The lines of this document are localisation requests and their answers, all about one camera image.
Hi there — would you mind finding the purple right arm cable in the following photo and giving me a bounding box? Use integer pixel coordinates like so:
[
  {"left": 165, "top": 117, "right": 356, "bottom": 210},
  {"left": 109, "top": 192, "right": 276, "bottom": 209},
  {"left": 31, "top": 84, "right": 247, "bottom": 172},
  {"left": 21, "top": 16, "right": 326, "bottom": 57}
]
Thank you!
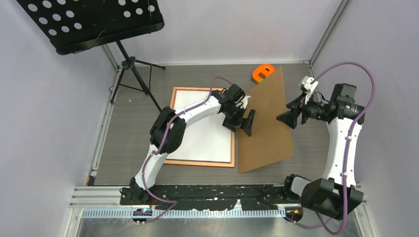
[{"left": 285, "top": 61, "right": 377, "bottom": 236}]

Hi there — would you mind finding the copper picture frame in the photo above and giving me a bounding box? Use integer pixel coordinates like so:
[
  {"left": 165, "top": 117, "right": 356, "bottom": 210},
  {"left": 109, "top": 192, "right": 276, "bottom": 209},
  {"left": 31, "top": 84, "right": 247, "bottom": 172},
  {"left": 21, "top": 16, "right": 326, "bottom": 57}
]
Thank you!
[{"left": 164, "top": 86, "right": 236, "bottom": 168}]

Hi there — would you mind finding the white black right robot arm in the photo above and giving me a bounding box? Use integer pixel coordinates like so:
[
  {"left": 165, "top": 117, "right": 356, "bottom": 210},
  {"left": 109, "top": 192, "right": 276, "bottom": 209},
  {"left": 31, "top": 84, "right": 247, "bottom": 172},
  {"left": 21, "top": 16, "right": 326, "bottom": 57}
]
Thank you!
[{"left": 276, "top": 83, "right": 364, "bottom": 220}]

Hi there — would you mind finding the black perforated music stand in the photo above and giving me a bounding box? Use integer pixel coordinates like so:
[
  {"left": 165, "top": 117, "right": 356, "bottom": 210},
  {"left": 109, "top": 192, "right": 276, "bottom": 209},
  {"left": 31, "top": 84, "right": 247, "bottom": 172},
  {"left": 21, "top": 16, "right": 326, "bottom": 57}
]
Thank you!
[{"left": 18, "top": 0, "right": 165, "bottom": 108}]

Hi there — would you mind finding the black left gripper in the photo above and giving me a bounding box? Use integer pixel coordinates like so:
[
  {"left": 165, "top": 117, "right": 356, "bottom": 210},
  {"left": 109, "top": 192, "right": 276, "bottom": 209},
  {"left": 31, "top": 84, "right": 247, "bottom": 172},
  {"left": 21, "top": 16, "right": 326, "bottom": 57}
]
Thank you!
[{"left": 224, "top": 106, "right": 255, "bottom": 137}]

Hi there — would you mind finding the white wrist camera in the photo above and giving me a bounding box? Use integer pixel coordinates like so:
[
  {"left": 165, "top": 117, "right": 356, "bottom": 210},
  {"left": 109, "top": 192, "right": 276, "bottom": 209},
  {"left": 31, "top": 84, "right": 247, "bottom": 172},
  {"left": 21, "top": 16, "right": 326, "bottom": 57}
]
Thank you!
[
  {"left": 300, "top": 76, "right": 319, "bottom": 105},
  {"left": 236, "top": 95, "right": 251, "bottom": 110}
]

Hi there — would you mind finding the aluminium front rail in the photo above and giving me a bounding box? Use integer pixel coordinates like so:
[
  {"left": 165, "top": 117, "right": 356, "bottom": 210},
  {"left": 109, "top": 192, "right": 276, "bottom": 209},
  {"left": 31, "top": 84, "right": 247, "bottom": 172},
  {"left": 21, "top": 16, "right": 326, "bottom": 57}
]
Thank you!
[{"left": 69, "top": 184, "right": 368, "bottom": 219}]

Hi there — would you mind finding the brown cardboard backing board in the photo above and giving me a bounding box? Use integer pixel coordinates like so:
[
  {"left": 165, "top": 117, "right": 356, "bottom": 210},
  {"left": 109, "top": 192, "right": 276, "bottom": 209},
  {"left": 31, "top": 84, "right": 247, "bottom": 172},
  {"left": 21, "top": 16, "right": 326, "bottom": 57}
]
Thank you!
[{"left": 237, "top": 67, "right": 293, "bottom": 173}]

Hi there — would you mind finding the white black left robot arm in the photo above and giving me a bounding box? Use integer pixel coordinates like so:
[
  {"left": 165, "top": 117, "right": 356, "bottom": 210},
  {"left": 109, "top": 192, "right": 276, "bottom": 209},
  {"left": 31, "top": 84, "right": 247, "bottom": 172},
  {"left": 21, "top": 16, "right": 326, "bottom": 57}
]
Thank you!
[{"left": 120, "top": 83, "right": 256, "bottom": 205}]

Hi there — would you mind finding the mountain landscape photo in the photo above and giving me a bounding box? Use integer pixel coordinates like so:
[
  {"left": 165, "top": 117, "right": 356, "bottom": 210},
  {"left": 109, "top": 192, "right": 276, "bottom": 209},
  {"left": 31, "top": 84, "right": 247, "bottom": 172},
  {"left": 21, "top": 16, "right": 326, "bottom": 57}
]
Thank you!
[{"left": 170, "top": 89, "right": 234, "bottom": 163}]

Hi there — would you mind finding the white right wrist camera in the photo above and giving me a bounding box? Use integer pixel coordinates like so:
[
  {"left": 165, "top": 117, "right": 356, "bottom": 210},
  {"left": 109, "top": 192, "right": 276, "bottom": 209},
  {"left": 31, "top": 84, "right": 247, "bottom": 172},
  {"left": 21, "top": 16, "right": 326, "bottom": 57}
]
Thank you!
[{"left": 300, "top": 76, "right": 319, "bottom": 105}]

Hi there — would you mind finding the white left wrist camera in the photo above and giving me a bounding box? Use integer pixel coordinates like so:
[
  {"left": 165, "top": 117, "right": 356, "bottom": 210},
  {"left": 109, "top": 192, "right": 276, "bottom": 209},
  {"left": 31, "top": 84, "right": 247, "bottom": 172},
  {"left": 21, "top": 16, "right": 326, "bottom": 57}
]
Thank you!
[{"left": 236, "top": 95, "right": 251, "bottom": 110}]

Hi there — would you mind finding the orange letter toy block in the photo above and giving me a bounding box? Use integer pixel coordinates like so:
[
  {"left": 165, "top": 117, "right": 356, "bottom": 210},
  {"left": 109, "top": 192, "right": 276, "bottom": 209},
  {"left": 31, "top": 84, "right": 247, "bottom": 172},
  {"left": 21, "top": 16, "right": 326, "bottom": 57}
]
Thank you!
[{"left": 251, "top": 64, "right": 275, "bottom": 83}]

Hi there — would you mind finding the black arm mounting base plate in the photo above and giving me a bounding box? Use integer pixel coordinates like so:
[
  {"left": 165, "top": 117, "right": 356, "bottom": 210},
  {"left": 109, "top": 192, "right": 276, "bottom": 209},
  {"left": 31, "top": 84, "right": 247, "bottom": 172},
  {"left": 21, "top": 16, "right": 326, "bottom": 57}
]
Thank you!
[{"left": 120, "top": 184, "right": 315, "bottom": 211}]

